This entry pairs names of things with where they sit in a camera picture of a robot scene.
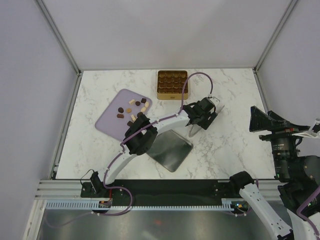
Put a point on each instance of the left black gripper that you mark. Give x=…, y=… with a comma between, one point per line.
x=205, y=124

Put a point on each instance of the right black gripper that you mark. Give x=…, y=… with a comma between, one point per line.
x=260, y=119

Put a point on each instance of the metal tongs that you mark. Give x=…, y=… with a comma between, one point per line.
x=207, y=118

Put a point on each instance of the dark square chocolate bottom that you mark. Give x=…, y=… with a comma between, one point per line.
x=129, y=123

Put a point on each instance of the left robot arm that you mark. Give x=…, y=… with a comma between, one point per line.
x=140, y=137

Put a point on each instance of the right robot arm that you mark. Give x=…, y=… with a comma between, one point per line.
x=299, y=177

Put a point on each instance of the gold chocolate tin box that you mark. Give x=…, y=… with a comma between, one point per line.
x=170, y=85

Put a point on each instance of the dark metal tin lid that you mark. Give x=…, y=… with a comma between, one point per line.
x=170, y=149

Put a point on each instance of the lilac plastic tray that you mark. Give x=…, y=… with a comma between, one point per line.
x=114, y=127

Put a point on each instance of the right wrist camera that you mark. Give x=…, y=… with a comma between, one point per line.
x=314, y=130

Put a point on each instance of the white cable duct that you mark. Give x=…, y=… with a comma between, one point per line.
x=99, y=205

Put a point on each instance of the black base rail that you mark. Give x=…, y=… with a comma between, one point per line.
x=179, y=192

